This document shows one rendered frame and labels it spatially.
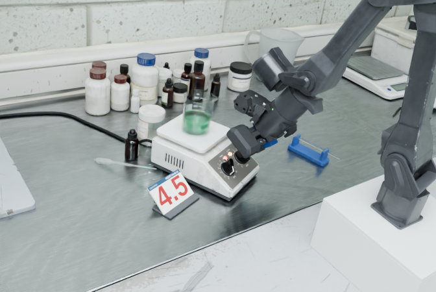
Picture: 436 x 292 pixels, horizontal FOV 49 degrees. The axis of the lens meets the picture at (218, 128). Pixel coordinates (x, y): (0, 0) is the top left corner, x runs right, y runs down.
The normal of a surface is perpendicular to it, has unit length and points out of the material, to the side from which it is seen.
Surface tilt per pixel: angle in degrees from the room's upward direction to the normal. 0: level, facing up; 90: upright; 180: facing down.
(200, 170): 90
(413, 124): 91
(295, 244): 0
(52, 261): 0
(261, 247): 0
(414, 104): 91
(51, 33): 90
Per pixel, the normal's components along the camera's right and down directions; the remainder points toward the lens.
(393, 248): 0.15, -0.85
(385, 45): -0.81, 0.25
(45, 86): 0.57, 0.46
